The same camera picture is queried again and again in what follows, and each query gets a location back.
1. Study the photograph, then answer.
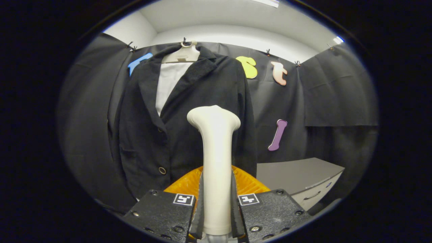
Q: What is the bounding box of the grey cabinet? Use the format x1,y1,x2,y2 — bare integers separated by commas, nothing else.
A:
256,158,345,211

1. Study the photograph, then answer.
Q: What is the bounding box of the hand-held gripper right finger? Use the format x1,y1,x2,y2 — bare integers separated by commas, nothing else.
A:
231,165,313,243

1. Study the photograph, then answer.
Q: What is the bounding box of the white shirt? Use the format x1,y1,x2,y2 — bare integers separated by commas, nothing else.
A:
155,62,193,117

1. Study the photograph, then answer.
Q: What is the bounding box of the black suit jacket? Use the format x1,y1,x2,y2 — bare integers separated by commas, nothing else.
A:
108,46,258,201

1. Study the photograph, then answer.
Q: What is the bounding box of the black backdrop cloth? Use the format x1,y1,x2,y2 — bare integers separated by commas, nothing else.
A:
57,33,379,216

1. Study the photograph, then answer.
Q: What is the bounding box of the ceiling light panel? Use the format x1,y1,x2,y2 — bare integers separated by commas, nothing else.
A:
251,0,280,8

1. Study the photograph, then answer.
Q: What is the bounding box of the white garment steamer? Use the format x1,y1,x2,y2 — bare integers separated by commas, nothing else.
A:
187,105,241,243

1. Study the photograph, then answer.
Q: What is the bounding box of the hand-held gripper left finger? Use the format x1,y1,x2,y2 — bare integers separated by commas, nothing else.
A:
121,165,204,243

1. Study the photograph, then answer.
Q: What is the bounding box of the white clothes hanger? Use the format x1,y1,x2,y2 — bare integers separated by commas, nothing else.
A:
162,40,200,64

